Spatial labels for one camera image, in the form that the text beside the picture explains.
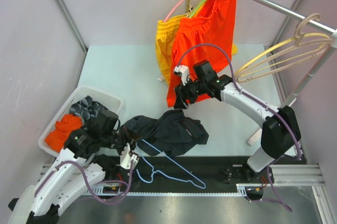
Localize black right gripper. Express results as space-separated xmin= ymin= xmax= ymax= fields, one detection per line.
xmin=174 ymin=76 xmax=206 ymax=110

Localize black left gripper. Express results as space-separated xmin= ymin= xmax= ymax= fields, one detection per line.
xmin=102 ymin=126 xmax=141 ymax=158

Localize dark navy shorts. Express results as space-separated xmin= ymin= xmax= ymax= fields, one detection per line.
xmin=123 ymin=110 xmax=209 ymax=157

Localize blue wire hanger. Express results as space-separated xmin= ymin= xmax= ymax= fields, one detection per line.
xmin=135 ymin=139 xmax=206 ymax=189

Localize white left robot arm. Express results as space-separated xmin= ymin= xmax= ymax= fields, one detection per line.
xmin=8 ymin=110 xmax=138 ymax=223

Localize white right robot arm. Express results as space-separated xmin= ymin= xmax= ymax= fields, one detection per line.
xmin=173 ymin=60 xmax=301 ymax=182

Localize orange shorts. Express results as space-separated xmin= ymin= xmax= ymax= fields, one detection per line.
xmin=166 ymin=0 xmax=237 ymax=108

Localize yellow shorts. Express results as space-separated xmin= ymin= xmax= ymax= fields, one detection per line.
xmin=155 ymin=12 xmax=237 ymax=88

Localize beige wooden hanger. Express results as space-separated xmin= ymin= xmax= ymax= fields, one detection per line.
xmin=235 ymin=13 xmax=333 ymax=83

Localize yellow hanger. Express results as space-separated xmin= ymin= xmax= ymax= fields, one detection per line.
xmin=234 ymin=33 xmax=331 ymax=81

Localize white plastic basket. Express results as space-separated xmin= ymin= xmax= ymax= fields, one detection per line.
xmin=38 ymin=86 xmax=123 ymax=157

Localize patterned dark clothes in basket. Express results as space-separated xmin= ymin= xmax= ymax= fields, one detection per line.
xmin=69 ymin=95 xmax=107 ymax=124

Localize orange cloth in basket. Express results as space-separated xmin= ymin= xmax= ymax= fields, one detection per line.
xmin=45 ymin=114 xmax=83 ymax=153

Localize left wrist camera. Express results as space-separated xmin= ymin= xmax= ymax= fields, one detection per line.
xmin=120 ymin=143 xmax=140 ymax=170

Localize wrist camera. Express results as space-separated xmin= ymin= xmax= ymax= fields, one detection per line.
xmin=120 ymin=143 xmax=140 ymax=170
xmin=173 ymin=65 xmax=190 ymax=86

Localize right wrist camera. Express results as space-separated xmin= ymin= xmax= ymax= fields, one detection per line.
xmin=173 ymin=65 xmax=190 ymax=86

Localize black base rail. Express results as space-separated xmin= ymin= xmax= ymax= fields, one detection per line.
xmin=94 ymin=155 xmax=276 ymax=200

